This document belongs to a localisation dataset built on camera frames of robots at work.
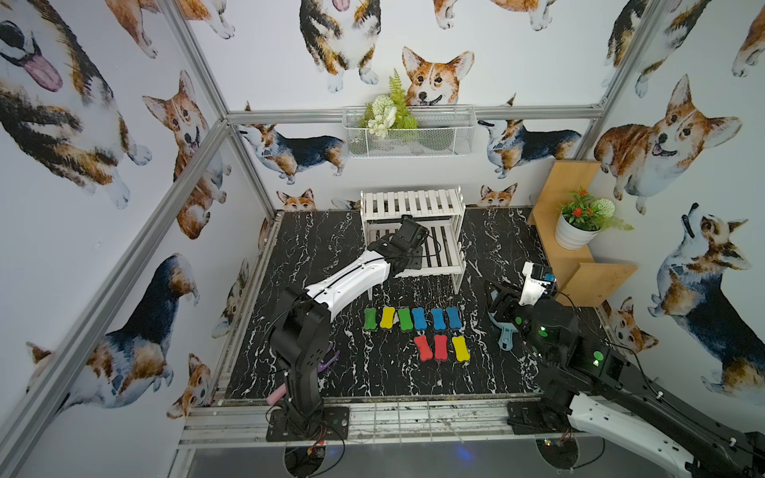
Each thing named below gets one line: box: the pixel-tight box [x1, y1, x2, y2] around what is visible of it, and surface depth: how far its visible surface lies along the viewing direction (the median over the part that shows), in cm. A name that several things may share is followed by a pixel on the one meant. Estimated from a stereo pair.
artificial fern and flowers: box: [358, 67, 418, 139], surface depth 82 cm
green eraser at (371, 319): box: [364, 307, 378, 330], surface depth 92 cm
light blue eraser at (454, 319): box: [446, 306, 463, 329], surface depth 92 cm
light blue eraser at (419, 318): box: [411, 306, 428, 330], surface depth 92 cm
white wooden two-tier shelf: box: [360, 186, 467, 301], surface depth 90 cm
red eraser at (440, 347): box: [434, 334, 449, 361], surface depth 87 cm
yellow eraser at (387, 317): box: [379, 306, 396, 329], surface depth 92 cm
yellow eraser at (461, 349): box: [451, 335, 471, 362], surface depth 87 cm
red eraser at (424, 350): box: [414, 334, 434, 362], surface depth 87 cm
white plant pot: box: [554, 213, 600, 251], surface depth 96 cm
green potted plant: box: [557, 186, 635, 232], surface depth 92 cm
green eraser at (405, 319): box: [397, 307, 414, 331], surface depth 92 cm
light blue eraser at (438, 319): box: [431, 307, 448, 331], surface depth 92 cm
